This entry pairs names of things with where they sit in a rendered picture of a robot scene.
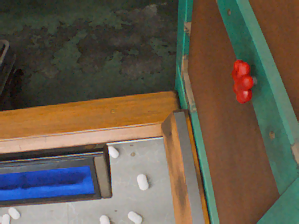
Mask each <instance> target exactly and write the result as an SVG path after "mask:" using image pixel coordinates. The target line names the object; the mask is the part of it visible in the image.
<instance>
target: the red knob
mask: <svg viewBox="0 0 299 224"><path fill-rule="evenodd" d="M232 79H233V87H232V89H233V91H234V93H235V94H236V99H237V100H238V102H239V103H246V102H248V101H250V100H251V98H252V97H253V94H252V90H251V88H252V86H257V82H256V76H255V75H250V66H249V65H248V64H247V63H245V62H244V61H242V60H236V62H234V69H233V70H232Z"/></svg>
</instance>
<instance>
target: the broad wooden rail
mask: <svg viewBox="0 0 299 224"><path fill-rule="evenodd" d="M177 109H181V108H180V99H179V96H178V92H177V91H166V92H161V93H146V94H140V95H130V96H124V97H109V98H103V99H94V100H88V101H78V102H72V103H64V104H58V105H44V106H38V107H29V108H24V109H16V110H10V111H0V154H8V153H16V152H20V153H21V152H26V151H40V150H45V149H54V148H55V149H58V148H64V147H74V146H84V145H85V146H89V145H98V144H101V143H119V142H125V141H135V140H140V139H151V138H161V137H163V136H162V123H163V122H164V120H165V119H166V118H167V116H168V115H169V114H170V113H171V112H172V111H173V110H177Z"/></svg>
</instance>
